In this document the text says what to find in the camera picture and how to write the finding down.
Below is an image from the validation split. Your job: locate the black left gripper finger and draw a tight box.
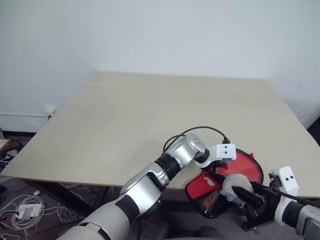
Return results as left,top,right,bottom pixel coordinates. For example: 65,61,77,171
212,172,226,186

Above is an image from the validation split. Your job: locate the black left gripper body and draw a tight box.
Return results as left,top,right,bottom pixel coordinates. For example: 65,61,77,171
209,159,230,175

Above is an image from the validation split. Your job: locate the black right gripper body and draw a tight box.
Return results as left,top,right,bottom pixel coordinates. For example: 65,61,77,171
246,186,283,224

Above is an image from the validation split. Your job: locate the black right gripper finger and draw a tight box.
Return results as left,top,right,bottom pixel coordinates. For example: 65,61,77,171
230,185,264,205
250,181,272,195

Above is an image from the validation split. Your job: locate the white wad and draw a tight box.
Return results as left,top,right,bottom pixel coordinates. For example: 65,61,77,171
219,174,254,202

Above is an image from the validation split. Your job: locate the black red paddle case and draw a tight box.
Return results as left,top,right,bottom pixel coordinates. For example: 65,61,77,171
184,147,264,220

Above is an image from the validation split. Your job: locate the red table tennis paddle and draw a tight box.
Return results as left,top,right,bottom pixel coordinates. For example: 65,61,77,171
201,149,262,212

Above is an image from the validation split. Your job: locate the white power adapter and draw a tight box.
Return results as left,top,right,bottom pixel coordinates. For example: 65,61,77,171
15,203,45,221

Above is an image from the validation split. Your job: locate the brown cardboard box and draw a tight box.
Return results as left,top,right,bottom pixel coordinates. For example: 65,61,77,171
0,129,12,152

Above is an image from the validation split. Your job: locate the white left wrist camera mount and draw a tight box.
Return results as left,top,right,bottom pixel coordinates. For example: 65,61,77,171
194,142,237,169

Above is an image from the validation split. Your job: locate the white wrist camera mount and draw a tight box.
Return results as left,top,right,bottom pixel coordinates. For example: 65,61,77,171
268,165,301,224
194,142,237,169

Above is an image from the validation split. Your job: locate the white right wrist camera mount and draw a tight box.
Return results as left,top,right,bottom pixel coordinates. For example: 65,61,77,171
268,165,301,224

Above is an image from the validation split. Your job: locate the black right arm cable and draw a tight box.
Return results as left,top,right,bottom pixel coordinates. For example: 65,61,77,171
276,189,320,209

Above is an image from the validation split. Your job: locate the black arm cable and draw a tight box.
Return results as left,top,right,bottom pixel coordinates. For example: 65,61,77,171
162,127,231,153
276,189,320,209

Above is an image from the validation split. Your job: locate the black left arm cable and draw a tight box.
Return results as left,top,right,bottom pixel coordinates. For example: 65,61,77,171
162,127,231,153

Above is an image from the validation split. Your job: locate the black metal table frame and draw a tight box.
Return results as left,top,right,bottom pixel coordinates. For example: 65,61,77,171
24,178,276,232

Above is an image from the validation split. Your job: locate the white floor cable bundle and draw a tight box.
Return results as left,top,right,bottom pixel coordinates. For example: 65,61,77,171
0,182,101,232

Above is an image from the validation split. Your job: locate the white wall socket box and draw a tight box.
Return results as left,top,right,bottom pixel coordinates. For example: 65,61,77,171
43,105,57,120

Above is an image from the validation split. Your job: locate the white wall cable trunking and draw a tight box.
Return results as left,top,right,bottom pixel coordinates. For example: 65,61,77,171
0,112,48,119

